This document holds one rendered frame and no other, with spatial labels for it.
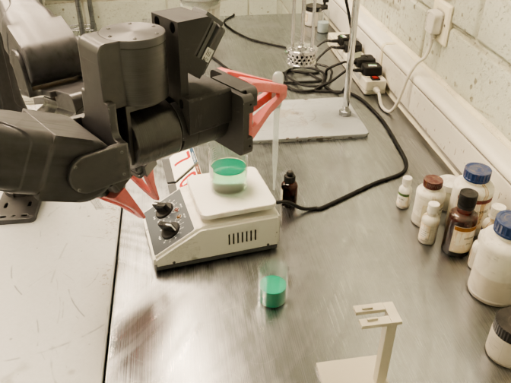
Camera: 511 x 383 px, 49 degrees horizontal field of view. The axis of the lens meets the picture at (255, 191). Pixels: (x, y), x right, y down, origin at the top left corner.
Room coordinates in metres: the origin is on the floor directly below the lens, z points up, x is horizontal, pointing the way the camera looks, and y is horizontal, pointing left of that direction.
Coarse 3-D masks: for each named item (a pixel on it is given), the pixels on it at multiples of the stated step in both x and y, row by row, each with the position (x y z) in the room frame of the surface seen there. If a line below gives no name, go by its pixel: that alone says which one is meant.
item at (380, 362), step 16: (368, 304) 0.46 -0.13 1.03; (384, 304) 0.46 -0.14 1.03; (368, 320) 0.43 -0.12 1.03; (384, 320) 0.43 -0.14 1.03; (400, 320) 0.43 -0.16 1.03; (384, 336) 0.44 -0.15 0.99; (384, 352) 0.44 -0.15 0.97; (320, 368) 0.47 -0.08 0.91; (336, 368) 0.47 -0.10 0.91; (352, 368) 0.47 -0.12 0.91; (368, 368) 0.47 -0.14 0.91; (384, 368) 0.44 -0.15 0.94
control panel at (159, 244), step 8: (176, 192) 0.78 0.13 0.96; (168, 200) 0.77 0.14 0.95; (176, 200) 0.76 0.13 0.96; (152, 208) 0.76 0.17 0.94; (184, 208) 0.73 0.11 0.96; (152, 216) 0.75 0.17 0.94; (168, 216) 0.73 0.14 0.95; (176, 216) 0.72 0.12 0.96; (184, 216) 0.71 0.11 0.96; (152, 224) 0.73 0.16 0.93; (184, 224) 0.69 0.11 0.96; (192, 224) 0.68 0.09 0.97; (152, 232) 0.71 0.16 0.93; (160, 232) 0.70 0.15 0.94; (184, 232) 0.68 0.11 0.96; (152, 240) 0.69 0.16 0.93; (160, 240) 0.68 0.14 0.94; (168, 240) 0.67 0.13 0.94; (176, 240) 0.67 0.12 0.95; (160, 248) 0.66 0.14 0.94
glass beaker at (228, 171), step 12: (216, 144) 0.78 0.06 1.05; (216, 156) 0.73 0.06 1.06; (228, 156) 0.72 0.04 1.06; (240, 156) 0.73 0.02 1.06; (216, 168) 0.73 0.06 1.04; (228, 168) 0.72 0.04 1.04; (240, 168) 0.73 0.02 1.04; (216, 180) 0.73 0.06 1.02; (228, 180) 0.72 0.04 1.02; (240, 180) 0.73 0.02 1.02; (216, 192) 0.73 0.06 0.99; (228, 192) 0.72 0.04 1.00; (240, 192) 0.73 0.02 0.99
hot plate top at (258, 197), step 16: (192, 176) 0.79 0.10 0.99; (208, 176) 0.79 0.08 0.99; (256, 176) 0.79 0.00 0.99; (192, 192) 0.74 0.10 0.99; (208, 192) 0.74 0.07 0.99; (256, 192) 0.74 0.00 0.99; (208, 208) 0.70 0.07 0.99; (224, 208) 0.70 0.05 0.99; (240, 208) 0.70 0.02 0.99; (256, 208) 0.70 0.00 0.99
